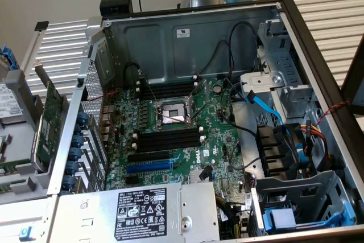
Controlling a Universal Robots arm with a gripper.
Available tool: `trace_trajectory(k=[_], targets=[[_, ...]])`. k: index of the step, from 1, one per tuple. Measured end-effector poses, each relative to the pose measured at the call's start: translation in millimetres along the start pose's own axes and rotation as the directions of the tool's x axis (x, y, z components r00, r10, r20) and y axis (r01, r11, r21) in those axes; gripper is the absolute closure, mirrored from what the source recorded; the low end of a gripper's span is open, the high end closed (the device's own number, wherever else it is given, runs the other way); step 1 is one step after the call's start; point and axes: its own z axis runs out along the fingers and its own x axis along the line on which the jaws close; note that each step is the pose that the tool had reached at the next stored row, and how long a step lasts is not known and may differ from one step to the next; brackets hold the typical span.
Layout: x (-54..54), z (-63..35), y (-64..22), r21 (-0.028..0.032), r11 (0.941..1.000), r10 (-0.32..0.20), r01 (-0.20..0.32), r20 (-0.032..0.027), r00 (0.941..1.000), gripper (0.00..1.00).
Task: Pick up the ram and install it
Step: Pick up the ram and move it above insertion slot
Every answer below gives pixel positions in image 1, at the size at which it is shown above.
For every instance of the dark panel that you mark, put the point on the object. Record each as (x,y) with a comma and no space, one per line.
(357,83)

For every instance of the blue expansion slot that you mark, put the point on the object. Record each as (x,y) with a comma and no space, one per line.
(148,167)

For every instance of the silver power supply with label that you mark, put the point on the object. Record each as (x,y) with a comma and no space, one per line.
(94,214)

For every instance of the metal CPU socket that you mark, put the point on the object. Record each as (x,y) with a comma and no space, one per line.
(173,110)

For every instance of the blue square button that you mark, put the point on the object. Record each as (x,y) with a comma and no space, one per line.
(25,233)

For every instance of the black rail end cap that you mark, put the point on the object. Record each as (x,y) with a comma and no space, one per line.
(41,26)

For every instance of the long black expansion slot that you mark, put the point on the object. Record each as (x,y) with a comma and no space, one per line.
(148,156)

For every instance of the blue plastic bracket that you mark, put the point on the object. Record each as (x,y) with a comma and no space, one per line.
(8,55)

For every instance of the silver disk bay cage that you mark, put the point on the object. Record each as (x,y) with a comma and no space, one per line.
(284,63)

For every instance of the silver chipset heatsink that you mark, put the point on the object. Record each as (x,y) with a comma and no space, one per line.
(193,177)

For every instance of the green graphics card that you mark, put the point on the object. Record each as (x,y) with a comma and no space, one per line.
(49,129)

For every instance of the silver metal bracket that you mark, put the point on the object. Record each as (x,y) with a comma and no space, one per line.
(256,80)

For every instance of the metal socket cover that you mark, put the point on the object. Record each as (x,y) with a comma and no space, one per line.
(202,86)

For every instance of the grey disk bay with openings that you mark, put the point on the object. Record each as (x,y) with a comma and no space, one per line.
(312,194)

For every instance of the white metal panel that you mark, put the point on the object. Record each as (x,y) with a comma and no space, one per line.
(17,211)

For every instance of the metal locking lever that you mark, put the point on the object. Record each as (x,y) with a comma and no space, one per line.
(200,111)
(173,119)
(150,89)

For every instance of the blue disk caddy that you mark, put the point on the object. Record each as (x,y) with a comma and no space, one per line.
(280,218)

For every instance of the green Dell motherboard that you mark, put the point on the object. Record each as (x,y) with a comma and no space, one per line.
(216,129)

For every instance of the silver hard disk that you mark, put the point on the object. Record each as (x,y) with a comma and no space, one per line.
(8,103)

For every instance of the blue card retention clip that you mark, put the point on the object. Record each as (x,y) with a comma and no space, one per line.
(69,182)
(75,154)
(83,117)
(77,141)
(72,168)
(79,129)

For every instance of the round coin battery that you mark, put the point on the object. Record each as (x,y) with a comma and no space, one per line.
(218,88)

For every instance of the open grey PC case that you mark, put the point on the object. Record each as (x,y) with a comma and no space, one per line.
(159,49)

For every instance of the short black expansion slot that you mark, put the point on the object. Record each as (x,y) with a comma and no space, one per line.
(132,180)

